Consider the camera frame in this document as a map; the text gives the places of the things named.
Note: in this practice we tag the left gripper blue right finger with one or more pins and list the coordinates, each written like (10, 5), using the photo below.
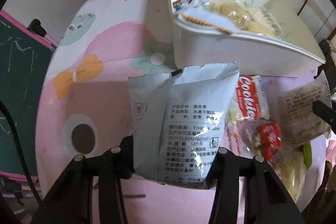
(217, 169)

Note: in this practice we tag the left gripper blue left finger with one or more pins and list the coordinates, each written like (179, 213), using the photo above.
(125, 164)

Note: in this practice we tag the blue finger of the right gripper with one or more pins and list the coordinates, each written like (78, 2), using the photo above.
(326, 113)

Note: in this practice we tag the clear bag of biscuits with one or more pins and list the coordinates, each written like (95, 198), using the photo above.
(299, 124)

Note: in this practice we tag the yellow rice crisp bag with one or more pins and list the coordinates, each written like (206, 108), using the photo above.
(232, 10)
(291, 170)

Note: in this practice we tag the red jujube walnut candy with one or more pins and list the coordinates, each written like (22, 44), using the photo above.
(263, 137)

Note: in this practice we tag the silver jujube snack bag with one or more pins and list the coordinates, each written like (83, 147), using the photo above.
(179, 120)

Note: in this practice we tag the brown chocolate wafer packet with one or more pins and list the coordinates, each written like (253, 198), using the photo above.
(183, 5)

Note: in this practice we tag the red white cookies pack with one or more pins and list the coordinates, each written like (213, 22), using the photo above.
(248, 109)

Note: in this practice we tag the pink cartoon tablecloth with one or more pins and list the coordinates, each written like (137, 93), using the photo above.
(125, 38)

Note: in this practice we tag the white plastic storage bin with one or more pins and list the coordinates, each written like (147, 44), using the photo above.
(263, 37)

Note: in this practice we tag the black clamp knob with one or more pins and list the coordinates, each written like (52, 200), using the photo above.
(36, 28)

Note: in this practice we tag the green chalkboard pink frame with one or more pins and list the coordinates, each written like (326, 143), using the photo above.
(24, 62)

